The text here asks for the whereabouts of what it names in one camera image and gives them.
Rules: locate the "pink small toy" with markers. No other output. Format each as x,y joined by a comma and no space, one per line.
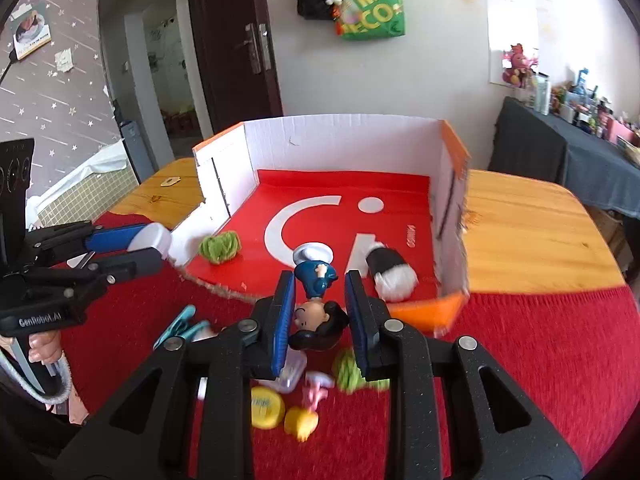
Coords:
317,387

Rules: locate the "cluster of cosmetics bottles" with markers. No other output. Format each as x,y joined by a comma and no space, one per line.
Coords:
590,105

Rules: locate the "dark brown door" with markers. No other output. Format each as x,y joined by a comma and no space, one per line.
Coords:
225,35

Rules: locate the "yellow duck toy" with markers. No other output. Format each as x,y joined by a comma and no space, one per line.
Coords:
300,422

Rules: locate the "white plastic sheet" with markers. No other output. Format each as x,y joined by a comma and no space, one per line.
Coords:
95,170

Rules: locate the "beige tag sticker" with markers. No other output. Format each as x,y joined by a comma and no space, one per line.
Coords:
171,180

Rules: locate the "teal clothespin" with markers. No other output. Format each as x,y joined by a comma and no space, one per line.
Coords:
175,327

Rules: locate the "white tall bottle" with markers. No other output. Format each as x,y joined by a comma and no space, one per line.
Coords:
542,92

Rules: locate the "clear plastic container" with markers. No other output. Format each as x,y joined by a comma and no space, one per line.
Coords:
292,377

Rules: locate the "pink plush figure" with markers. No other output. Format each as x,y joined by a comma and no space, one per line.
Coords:
520,65

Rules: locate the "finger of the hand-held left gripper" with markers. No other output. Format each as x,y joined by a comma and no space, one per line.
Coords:
117,239
135,262

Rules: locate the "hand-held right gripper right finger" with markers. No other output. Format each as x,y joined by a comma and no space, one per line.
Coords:
357,320

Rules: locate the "white cardboard box orange rim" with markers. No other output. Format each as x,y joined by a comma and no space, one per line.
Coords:
350,160

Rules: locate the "green tote bag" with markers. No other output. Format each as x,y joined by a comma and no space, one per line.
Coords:
372,5

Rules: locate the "person's left forearm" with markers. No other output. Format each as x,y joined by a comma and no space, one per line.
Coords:
78,405

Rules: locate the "green yarn ball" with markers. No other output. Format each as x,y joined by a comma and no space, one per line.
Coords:
220,247
345,372

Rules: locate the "sailor figurine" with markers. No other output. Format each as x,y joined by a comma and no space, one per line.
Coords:
315,280

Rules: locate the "small wall paper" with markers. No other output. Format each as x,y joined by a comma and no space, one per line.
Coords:
64,59

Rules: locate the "yellow round disc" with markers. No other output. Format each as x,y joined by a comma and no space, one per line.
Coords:
265,406

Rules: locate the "wall mirror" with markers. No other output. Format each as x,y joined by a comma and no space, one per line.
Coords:
512,15

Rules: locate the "black and white plush toy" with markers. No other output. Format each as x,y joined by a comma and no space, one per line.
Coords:
387,262

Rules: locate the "red fuzzy cloth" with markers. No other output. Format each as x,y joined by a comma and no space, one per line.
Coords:
525,360

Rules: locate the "dark cloth covered table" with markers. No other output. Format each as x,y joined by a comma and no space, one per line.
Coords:
550,150

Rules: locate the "wall poster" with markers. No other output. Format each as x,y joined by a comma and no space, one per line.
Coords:
30,30

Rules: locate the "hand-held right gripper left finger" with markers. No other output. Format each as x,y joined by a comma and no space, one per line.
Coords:
285,320

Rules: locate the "person's left hand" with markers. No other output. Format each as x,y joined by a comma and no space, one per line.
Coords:
47,347

